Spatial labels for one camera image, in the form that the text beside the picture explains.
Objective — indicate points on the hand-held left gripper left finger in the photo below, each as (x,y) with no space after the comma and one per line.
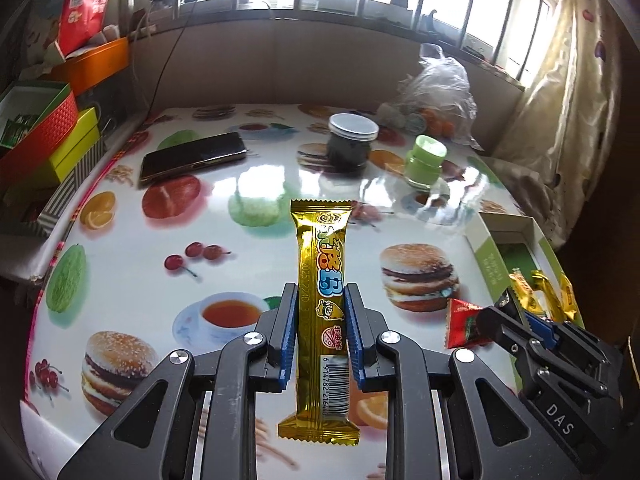
(290,335)

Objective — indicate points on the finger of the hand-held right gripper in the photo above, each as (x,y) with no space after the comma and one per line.
(505,332)
(542,331)

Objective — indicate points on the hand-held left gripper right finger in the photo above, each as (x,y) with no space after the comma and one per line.
(356,335)

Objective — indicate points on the yellow candy packet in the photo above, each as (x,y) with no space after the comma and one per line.
(569,297)
(522,292)

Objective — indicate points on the long gold snack bar packet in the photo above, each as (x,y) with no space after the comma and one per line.
(542,287)
(322,260)

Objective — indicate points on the red snack packet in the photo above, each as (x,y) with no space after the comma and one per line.
(462,322)

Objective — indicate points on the green and white cardboard box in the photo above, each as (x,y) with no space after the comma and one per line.
(492,265)

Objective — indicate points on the printed food tablecloth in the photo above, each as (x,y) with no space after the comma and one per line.
(150,240)

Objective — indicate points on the light green jar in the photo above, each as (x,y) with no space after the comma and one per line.
(422,165)

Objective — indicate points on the dark jar with clear lid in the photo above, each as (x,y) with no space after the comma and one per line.
(350,150)

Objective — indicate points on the dark smartphone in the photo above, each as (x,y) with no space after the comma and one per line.
(192,159)

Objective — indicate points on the beige printed curtain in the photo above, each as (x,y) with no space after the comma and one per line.
(560,110)

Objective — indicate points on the clear plastic bag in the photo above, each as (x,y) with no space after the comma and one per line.
(440,90)

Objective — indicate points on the black and white striped box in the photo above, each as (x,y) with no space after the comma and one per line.
(70,195)

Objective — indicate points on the yellow-green box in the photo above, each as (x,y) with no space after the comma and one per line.
(75,152)

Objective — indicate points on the red textured box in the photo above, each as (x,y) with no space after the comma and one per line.
(42,135)

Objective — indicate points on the orange box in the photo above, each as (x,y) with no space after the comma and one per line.
(95,65)

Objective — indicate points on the small green packets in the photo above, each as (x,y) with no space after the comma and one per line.
(17,132)

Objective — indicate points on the red snack bag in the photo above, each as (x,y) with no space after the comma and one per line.
(42,35)
(85,5)

